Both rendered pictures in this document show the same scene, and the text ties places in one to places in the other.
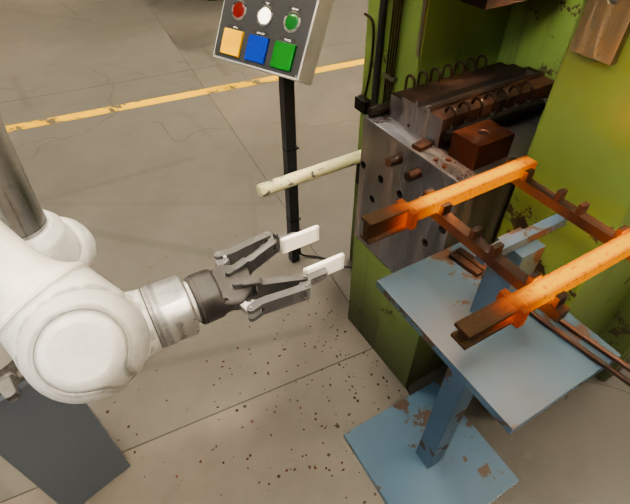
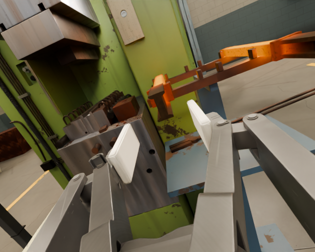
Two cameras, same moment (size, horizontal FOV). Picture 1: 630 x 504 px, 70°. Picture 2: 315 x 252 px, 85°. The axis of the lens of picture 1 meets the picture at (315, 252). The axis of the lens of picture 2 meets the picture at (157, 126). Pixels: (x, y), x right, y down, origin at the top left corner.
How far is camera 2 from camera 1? 0.61 m
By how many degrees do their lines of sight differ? 48
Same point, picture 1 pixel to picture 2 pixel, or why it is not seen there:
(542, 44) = (104, 88)
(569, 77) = (133, 57)
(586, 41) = (128, 36)
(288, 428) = not seen: outside the picture
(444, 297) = (200, 159)
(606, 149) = (169, 67)
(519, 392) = not seen: hidden behind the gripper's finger
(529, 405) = (299, 137)
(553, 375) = not seen: hidden behind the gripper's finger
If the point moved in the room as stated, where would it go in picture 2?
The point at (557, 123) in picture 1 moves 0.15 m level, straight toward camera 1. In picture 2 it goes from (145, 77) to (160, 73)
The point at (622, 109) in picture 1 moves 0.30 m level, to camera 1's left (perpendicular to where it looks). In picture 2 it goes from (161, 49) to (116, 65)
